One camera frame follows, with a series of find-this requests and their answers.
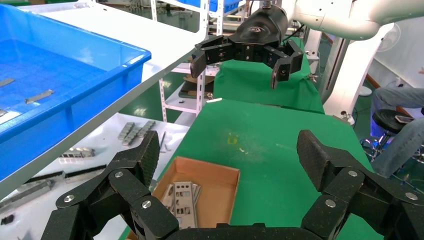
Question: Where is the white robot torso column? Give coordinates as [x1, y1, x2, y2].
[322, 23, 395, 117]

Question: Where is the green cloth on neighbour table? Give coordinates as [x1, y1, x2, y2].
[213, 36, 326, 115]

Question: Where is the white metal shelf rack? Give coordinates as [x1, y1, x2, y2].
[150, 0, 233, 124]

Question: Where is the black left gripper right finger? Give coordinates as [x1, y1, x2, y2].
[296, 129, 424, 240]

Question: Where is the white paper sheet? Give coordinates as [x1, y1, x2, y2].
[0, 112, 190, 240]

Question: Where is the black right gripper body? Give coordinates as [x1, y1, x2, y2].
[228, 6, 289, 62]

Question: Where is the smartphone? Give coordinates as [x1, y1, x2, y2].
[394, 114, 415, 124]

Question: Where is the black padded stool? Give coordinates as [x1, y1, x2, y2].
[372, 109, 408, 135]

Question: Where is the open metal tray bracket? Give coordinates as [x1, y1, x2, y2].
[0, 180, 56, 213]

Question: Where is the white fan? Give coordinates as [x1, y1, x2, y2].
[377, 23, 402, 53]

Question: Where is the brown cardboard box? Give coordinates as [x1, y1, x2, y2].
[125, 156, 241, 240]

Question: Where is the person in blue jeans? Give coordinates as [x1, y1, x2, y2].
[370, 86, 424, 178]

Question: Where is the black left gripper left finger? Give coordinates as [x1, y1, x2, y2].
[41, 130, 180, 240]

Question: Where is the blue plastic tray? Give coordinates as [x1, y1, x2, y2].
[0, 3, 153, 181]

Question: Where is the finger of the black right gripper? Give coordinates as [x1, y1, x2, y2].
[263, 39, 305, 90]
[190, 34, 238, 79]

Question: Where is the long narrow metal strip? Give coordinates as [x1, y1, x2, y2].
[64, 164, 108, 184]

